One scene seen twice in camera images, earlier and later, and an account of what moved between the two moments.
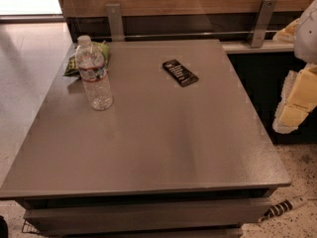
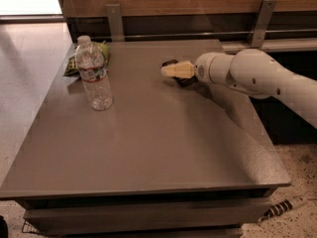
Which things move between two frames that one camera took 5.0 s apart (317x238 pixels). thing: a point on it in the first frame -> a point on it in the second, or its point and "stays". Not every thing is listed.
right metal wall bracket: (264, 16) stays
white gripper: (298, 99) -> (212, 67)
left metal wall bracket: (116, 24) stays
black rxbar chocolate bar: (182, 75) stays
